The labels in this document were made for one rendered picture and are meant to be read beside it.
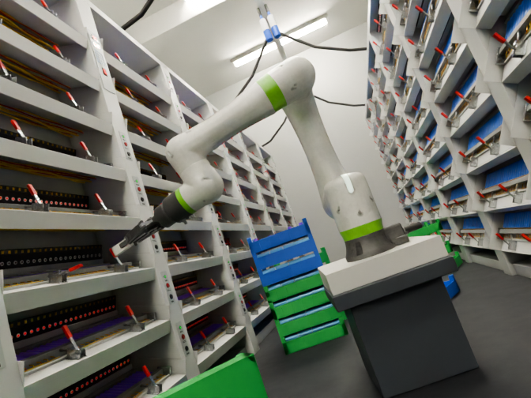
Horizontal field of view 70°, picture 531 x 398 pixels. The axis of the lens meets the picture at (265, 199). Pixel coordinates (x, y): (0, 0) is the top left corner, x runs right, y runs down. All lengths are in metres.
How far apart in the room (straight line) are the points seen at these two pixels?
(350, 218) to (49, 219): 0.81
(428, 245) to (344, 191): 0.26
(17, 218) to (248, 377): 0.70
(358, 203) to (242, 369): 0.55
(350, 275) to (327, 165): 0.43
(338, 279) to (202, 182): 0.48
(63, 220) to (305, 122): 0.80
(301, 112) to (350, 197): 0.39
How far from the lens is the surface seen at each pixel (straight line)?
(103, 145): 1.62
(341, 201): 1.11
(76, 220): 1.23
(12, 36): 1.44
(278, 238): 1.81
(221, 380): 1.08
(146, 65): 2.44
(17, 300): 1.02
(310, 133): 1.32
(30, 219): 1.11
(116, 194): 1.55
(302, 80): 1.21
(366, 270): 1.04
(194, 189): 1.16
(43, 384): 1.02
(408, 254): 1.06
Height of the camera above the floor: 0.41
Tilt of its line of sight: 9 degrees up
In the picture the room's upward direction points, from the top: 20 degrees counter-clockwise
